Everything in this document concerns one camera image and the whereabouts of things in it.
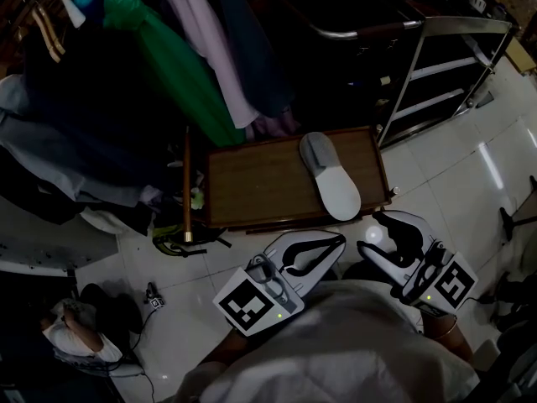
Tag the white slippers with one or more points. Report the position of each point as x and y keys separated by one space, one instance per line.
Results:
x=335 y=183

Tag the person's white shirt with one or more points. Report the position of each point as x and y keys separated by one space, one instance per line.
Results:
x=335 y=351

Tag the black stand foot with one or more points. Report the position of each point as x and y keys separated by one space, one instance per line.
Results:
x=514 y=223

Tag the wooden clothes hanger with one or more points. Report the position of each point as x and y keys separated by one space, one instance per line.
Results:
x=48 y=36

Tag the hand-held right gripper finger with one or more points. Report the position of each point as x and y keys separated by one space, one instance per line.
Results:
x=409 y=235
x=384 y=265

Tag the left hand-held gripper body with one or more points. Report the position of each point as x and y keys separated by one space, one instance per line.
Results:
x=251 y=305

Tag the small device on floor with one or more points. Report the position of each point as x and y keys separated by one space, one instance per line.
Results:
x=154 y=297

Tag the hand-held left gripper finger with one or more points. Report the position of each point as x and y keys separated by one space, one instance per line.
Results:
x=312 y=239
x=319 y=269

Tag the gold-tipped wooden pole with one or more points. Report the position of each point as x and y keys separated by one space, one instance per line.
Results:
x=187 y=191

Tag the green garment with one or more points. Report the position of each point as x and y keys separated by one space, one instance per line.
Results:
x=176 y=69

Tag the light grey garment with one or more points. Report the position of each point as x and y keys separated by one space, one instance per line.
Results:
x=50 y=158

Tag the person's left forearm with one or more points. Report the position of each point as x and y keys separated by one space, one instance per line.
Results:
x=233 y=349

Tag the black shelf unit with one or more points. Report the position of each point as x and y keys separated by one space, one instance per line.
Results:
x=444 y=65

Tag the white clothes hanger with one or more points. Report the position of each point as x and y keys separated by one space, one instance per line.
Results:
x=73 y=11

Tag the person's right forearm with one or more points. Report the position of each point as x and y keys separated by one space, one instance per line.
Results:
x=449 y=338

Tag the light wooden table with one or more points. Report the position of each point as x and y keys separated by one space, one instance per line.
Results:
x=522 y=55

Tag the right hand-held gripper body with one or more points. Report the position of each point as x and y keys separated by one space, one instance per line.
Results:
x=453 y=281

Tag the grey metal panel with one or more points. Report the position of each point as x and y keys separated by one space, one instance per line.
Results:
x=50 y=246

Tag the dark garment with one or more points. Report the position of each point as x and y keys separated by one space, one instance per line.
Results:
x=105 y=99

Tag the lilac garment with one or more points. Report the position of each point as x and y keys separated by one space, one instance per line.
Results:
x=210 y=48

